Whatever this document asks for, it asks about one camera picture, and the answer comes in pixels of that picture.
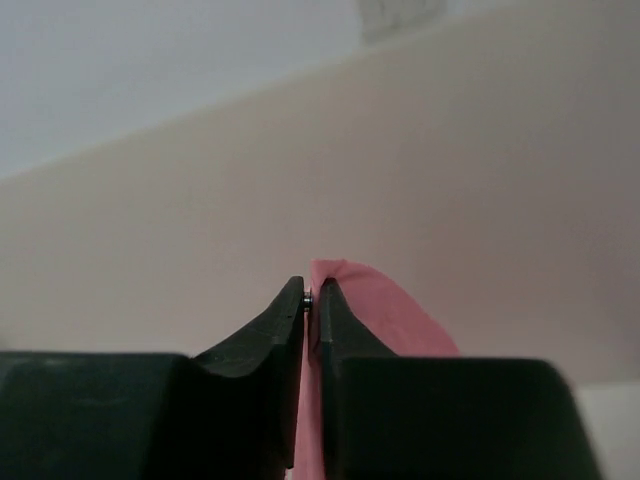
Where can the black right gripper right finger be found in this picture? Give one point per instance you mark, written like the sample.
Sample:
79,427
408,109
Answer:
387,416

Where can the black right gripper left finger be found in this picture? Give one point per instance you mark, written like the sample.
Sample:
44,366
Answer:
227,413

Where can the pink zip-up jacket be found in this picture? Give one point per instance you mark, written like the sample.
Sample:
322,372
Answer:
384,308

